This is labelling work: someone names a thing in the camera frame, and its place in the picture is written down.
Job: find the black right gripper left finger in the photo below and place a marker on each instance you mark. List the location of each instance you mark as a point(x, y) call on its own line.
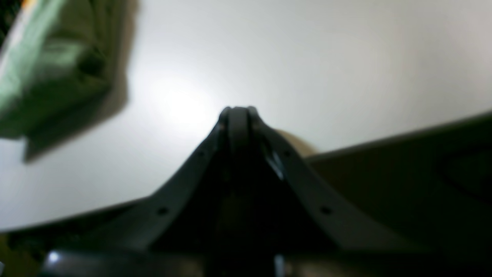
point(123, 246)

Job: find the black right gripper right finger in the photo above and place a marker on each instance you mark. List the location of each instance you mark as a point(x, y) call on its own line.
point(290, 212)

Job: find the green t-shirt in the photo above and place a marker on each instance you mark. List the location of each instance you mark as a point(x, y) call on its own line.
point(61, 54)

